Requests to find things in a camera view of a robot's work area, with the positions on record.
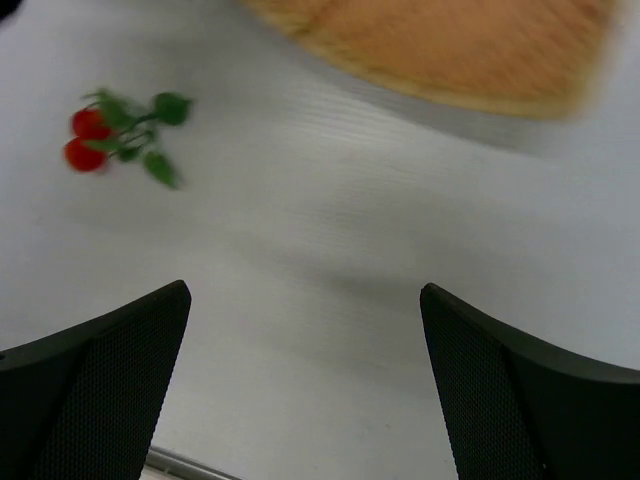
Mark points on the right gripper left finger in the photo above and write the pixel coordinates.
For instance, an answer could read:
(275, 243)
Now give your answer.
(84, 403)

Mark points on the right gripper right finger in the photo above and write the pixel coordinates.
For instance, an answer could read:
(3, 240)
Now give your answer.
(518, 407)

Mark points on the fake cherry sprig with leaves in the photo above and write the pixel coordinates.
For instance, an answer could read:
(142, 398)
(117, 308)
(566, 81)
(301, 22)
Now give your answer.
(112, 126)

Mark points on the woven bamboo fruit bowl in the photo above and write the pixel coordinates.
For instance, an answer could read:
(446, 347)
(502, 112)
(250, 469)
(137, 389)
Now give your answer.
(531, 59)

